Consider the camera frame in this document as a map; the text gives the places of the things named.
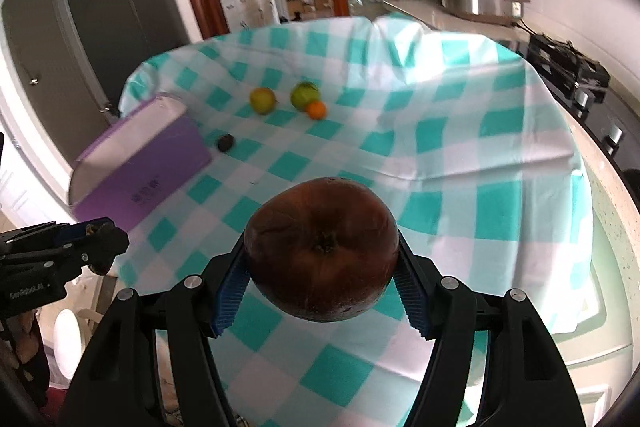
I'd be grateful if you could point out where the person's left hand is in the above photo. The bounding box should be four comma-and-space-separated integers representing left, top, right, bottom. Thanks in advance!
1, 310, 50, 407

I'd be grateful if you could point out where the black gas stove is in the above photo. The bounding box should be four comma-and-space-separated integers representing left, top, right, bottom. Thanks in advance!
526, 34, 611, 119

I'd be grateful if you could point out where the small orange tangerine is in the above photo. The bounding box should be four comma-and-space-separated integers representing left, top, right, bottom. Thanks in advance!
305, 100, 328, 120

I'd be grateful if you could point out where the teal white checkered tablecloth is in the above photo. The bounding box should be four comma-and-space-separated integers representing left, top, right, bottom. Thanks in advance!
112, 12, 609, 427

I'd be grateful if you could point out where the dark brown passion fruit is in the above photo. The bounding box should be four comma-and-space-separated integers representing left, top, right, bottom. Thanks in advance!
216, 134, 235, 153

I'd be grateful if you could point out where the green tomato with calyx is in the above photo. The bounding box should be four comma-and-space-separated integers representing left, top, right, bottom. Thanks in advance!
290, 81, 321, 112

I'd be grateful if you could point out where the dark red apple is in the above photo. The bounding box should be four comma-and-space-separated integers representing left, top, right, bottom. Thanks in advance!
243, 178, 399, 322

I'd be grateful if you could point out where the yellow pear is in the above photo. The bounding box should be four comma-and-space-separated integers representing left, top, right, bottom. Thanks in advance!
250, 87, 278, 115

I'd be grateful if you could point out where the dark grey refrigerator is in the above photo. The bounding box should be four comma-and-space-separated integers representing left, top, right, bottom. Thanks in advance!
1, 0, 188, 162

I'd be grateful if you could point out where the purple box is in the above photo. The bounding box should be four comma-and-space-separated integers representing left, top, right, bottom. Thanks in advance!
68, 95, 212, 231

